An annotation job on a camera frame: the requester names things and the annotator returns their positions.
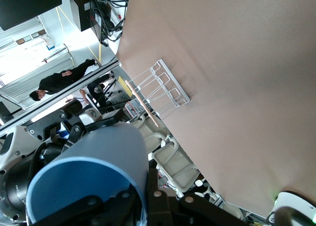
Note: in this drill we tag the person in white shirt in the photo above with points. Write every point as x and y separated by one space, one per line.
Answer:
80 94

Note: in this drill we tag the black mini computer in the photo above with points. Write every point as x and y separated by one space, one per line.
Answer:
98 21

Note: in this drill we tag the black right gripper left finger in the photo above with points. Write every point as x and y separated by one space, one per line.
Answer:
98 208

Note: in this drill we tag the person in black clothes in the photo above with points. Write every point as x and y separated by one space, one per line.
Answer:
56 81

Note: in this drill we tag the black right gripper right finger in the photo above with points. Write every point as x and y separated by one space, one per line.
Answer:
177 211

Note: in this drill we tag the dark brick-shaped box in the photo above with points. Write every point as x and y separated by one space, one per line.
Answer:
79 11

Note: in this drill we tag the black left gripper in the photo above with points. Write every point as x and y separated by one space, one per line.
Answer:
51 127

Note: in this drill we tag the brown table mat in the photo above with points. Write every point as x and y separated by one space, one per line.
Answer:
247 87

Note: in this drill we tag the white chair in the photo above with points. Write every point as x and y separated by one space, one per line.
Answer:
177 166
150 129

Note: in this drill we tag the aluminium frame post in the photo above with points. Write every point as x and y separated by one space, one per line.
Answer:
49 100

